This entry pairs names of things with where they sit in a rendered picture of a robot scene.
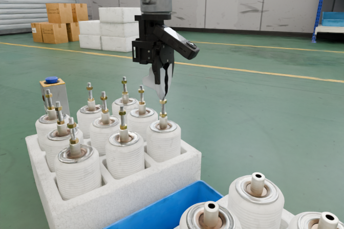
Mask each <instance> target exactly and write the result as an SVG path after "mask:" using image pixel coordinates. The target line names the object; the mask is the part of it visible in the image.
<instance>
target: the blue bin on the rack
mask: <svg viewBox="0 0 344 229"><path fill-rule="evenodd" d="M321 25H322V26H324V27H344V12H322V21H321Z"/></svg>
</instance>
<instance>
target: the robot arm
mask: <svg viewBox="0 0 344 229"><path fill-rule="evenodd" d="M140 11H141V12H143V14H141V15H134V16H135V21H138V23H139V38H136V39H135V40H133V41H132V56H133V62H139V64H149V63H151V64H152V65H151V67H150V68H149V75H148V76H146V77H143V79H142V83H143V84H144V85H145V86H147V87H149V88H152V89H154V90H155V91H156V92H157V95H158V98H159V100H162V99H163V97H164V96H165V97H166V95H167V94H168V91H169V88H170V84H171V79H172V77H173V72H174V64H175V59H174V50H175V51H177V52H178V53H180V54H181V55H182V56H183V57H184V58H186V59H188V60H191V59H193V58H195V57H196V56H197V54H198V52H199V50H200V49H199V48H198V47H197V46H196V45H195V44H194V43H192V42H190V41H188V40H187V39H185V38H184V37H182V36H181V35H180V34H178V33H177V32H175V31H174V30H172V29H171V28H170V27H168V26H167V25H165V24H164V20H171V14H170V12H171V11H173V10H172V0H140ZM134 47H135V52H136V57H134Z"/></svg>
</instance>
